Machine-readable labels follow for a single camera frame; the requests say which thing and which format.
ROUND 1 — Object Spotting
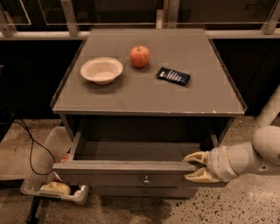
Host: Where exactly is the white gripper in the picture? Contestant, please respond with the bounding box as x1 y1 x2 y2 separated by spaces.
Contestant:
184 146 238 183

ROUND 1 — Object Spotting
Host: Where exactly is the grey top drawer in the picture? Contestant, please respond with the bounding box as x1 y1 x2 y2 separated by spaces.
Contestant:
54 128 218 188

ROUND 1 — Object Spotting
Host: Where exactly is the grey drawer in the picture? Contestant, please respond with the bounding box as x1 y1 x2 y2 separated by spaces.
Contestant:
93 186 197 199
54 128 218 188

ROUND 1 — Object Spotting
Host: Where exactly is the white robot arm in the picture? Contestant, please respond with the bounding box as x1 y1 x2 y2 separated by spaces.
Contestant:
184 85 280 183

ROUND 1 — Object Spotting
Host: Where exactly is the grey bottom drawer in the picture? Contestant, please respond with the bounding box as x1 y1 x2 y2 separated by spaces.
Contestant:
93 186 197 199

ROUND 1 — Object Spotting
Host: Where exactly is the grey drawer cabinet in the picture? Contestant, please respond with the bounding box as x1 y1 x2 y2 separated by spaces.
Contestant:
50 27 248 200

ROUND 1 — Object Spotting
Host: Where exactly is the dark blue snack packet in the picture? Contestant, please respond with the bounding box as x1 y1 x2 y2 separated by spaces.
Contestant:
156 67 191 86

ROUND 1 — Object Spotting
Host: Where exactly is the red apple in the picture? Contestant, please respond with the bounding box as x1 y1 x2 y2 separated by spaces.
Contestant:
129 45 151 68

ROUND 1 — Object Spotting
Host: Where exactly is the red and green snack packet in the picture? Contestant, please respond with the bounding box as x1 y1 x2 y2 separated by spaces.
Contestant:
60 154 69 164

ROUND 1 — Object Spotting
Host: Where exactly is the white paper bowl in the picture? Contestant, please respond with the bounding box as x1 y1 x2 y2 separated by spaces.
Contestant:
80 57 123 85

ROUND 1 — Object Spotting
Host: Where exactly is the clear plastic bin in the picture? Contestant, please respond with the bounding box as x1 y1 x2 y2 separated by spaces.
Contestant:
20 126 89 205

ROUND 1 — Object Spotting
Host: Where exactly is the yellow snack bag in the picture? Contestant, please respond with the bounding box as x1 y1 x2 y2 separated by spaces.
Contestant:
42 181 71 195

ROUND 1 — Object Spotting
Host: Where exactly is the metal window frame rail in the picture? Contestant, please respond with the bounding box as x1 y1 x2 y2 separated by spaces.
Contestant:
0 0 280 39

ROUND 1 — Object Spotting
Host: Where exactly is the black cable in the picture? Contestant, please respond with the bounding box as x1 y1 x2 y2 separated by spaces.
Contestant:
13 117 57 176

